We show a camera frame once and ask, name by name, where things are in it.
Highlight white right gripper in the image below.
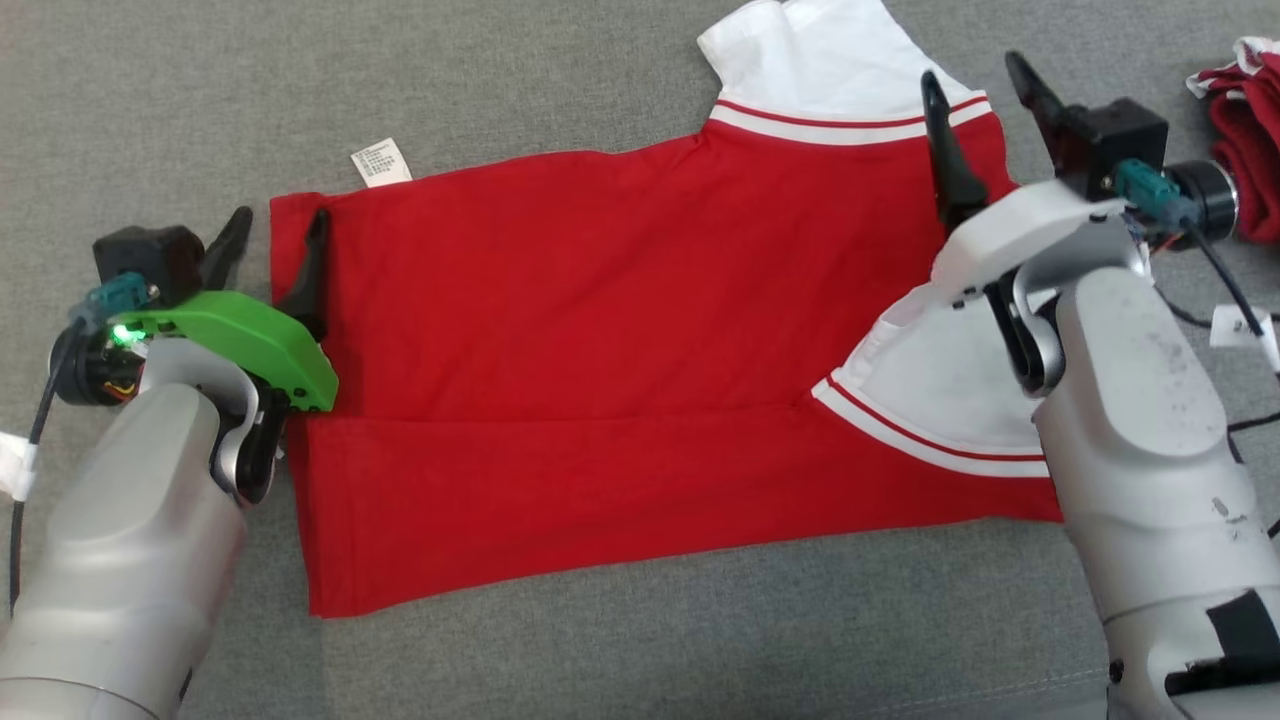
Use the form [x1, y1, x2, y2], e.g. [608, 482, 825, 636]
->
[920, 50, 1128, 303]

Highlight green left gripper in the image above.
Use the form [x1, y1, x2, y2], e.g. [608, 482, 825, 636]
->
[114, 206, 340, 414]

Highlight red shorts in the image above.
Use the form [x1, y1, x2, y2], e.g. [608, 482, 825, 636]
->
[1186, 36, 1280, 247]

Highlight red white t-shirt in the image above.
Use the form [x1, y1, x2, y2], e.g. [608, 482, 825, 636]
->
[268, 0, 1067, 620]

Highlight teal left cable connector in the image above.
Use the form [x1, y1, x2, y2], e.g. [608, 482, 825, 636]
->
[68, 274, 159, 331]

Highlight teal cable connector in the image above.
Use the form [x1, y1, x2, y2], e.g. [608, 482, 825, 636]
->
[1111, 157, 1203, 228]
[68, 274, 159, 331]

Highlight teal right cable connector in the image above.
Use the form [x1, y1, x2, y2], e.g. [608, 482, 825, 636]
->
[1111, 157, 1203, 228]

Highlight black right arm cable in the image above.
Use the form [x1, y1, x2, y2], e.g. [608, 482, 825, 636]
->
[1150, 215, 1280, 441]

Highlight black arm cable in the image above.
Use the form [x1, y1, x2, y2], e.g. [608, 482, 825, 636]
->
[7, 318, 83, 613]
[1150, 215, 1280, 441]

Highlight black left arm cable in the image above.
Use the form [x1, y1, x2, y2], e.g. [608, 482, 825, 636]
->
[7, 318, 83, 613]

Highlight white right cable tag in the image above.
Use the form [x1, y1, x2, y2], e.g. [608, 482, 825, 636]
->
[1208, 304, 1280, 373]

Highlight white cable tag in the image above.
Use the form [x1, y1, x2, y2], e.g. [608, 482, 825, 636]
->
[0, 431, 40, 503]
[1208, 304, 1280, 373]

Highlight white left cable tag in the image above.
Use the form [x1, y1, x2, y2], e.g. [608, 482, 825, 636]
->
[0, 431, 40, 503]

